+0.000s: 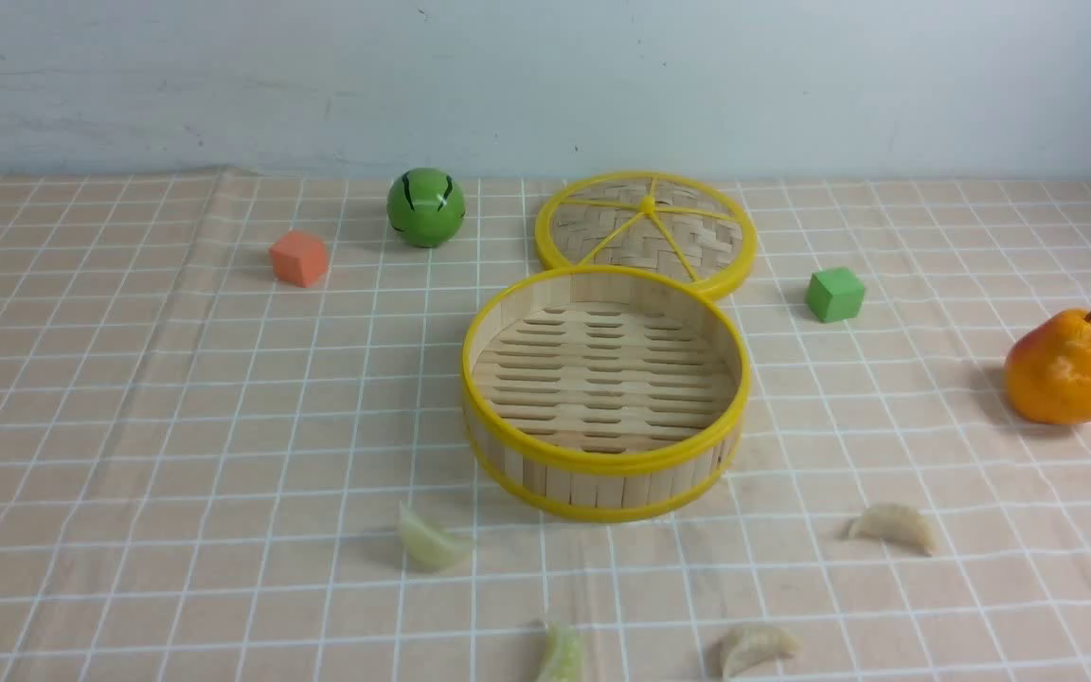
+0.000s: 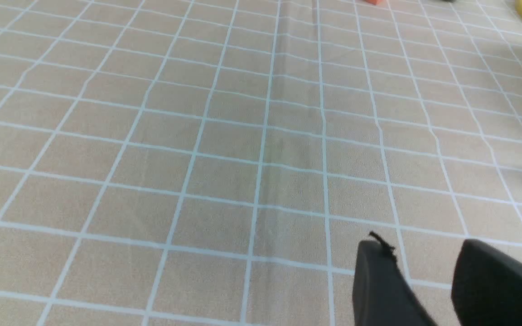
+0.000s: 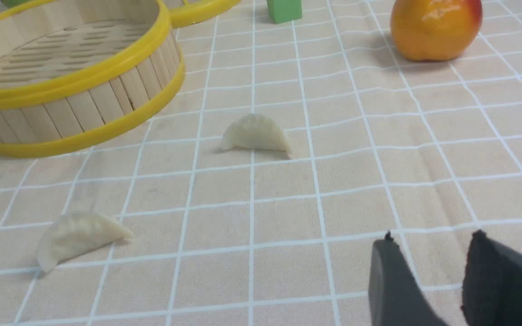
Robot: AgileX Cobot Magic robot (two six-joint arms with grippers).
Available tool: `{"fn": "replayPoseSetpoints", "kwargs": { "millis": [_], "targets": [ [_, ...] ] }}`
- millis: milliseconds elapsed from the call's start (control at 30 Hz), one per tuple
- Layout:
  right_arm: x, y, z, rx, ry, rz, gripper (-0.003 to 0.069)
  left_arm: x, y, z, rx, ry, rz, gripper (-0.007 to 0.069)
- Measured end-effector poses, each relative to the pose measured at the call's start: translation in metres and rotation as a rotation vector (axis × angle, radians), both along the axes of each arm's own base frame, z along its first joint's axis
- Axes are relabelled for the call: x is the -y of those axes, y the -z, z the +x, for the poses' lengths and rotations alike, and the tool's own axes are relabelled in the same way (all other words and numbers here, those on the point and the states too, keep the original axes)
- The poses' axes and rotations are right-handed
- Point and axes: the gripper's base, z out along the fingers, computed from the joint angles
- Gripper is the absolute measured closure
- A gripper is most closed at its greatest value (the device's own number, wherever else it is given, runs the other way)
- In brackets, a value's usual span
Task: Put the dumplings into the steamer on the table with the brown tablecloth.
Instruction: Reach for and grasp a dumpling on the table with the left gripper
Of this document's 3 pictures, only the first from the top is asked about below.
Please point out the pale green dumpling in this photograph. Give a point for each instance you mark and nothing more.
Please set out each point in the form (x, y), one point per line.
(562, 660)
(431, 547)

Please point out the beige dumpling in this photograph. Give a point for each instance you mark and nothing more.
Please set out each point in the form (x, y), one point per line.
(748, 645)
(897, 524)

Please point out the bamboo steamer tray yellow rim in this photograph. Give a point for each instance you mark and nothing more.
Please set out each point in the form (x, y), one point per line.
(603, 394)

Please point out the woven bamboo steamer lid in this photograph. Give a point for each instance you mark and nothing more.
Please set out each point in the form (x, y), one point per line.
(664, 223)

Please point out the green ball black stripes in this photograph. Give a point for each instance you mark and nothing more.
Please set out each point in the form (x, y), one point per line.
(426, 207)

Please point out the orange cube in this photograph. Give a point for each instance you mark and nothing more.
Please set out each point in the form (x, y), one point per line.
(299, 258)

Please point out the green cube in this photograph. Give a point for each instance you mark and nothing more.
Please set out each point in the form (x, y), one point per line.
(835, 294)

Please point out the beige checkered tablecloth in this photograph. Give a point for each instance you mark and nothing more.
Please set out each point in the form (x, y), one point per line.
(201, 467)

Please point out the orange yellow pear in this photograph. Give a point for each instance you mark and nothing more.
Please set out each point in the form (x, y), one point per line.
(1047, 373)

